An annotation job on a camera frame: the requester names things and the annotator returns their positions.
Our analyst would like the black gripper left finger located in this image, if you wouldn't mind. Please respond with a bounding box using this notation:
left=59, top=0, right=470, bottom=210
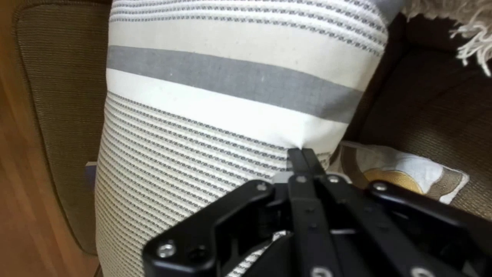
left=144, top=147, right=310, bottom=277

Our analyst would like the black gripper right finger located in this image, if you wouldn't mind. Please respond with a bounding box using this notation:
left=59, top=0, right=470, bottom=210
left=297, top=147, right=492, bottom=277

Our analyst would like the gray striped pillow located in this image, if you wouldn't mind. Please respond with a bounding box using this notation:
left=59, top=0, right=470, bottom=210
left=93, top=0, right=400, bottom=277

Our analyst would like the blue and white fringed pillow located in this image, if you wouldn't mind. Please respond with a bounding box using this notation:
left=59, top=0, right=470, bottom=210
left=400, top=0, right=492, bottom=78

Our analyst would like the brown fabric sofa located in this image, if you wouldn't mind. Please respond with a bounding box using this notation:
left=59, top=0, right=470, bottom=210
left=13, top=0, right=492, bottom=258

